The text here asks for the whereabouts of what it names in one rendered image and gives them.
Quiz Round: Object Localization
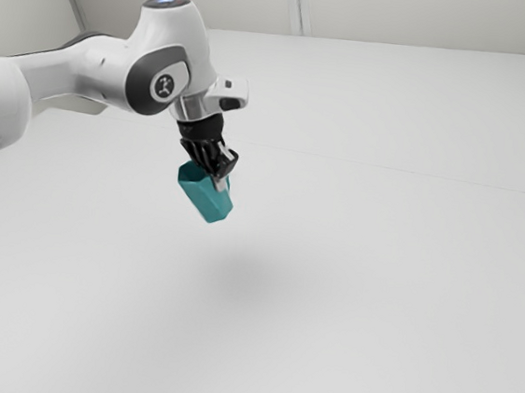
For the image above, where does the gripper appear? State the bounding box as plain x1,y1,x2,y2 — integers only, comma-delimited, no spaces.
168,110,245,194

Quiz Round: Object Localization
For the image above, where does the teal faceted mug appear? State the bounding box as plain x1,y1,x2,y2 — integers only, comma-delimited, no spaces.
173,160,239,226

